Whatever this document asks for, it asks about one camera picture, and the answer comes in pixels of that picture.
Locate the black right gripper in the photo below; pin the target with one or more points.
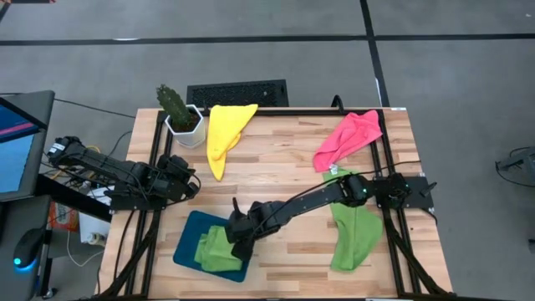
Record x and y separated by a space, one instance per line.
246 223

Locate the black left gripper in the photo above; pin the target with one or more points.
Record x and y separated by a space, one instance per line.
173 186

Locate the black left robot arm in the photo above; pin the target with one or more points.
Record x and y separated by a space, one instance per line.
104 167

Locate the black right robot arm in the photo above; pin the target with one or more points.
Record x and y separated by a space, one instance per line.
309 200

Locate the yellow microfiber towel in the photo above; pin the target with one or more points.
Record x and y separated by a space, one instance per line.
225 134

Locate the pink microfiber towel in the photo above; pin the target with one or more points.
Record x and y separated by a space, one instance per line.
351 136

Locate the white hexagonal plant pot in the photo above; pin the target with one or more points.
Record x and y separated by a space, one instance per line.
192 139

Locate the blue plastic tray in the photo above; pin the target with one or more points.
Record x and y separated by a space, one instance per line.
186 246

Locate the green cactus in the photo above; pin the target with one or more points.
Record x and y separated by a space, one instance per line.
173 104

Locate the white adapter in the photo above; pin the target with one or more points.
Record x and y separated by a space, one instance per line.
100 198

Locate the white box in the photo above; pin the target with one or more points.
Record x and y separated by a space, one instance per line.
94 226

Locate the black keyboard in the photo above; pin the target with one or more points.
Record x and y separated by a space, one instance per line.
238 94

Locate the black desk beam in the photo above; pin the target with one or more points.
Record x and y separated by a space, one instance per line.
71 198

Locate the orange package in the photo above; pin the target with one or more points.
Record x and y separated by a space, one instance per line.
62 217

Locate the black clamp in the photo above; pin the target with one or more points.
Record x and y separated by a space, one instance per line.
337 102

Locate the black computer mouse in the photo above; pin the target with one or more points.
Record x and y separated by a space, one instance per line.
28 246

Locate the monitor with blue screen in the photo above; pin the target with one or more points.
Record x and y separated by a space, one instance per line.
16 167

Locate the dark grey desk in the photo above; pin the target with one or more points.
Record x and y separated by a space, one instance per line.
6 271

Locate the grey floor stand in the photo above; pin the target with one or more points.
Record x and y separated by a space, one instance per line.
518 163

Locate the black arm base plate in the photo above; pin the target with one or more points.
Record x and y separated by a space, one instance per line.
422 198
125 205

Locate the black aluminium table frame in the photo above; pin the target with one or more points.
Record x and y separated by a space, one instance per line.
271 112

